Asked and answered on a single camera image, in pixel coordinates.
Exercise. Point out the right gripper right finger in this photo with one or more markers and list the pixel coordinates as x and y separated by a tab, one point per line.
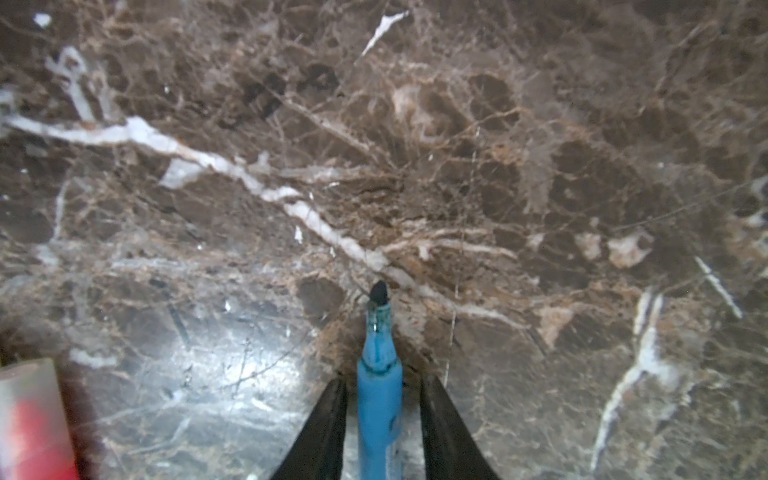
449	449

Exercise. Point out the pink marker pen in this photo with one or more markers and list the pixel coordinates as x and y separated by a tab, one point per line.
35	439

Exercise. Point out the blue marker pen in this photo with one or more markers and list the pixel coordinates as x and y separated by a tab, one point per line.
379	392

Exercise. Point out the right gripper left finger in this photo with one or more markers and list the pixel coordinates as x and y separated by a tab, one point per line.
317	452

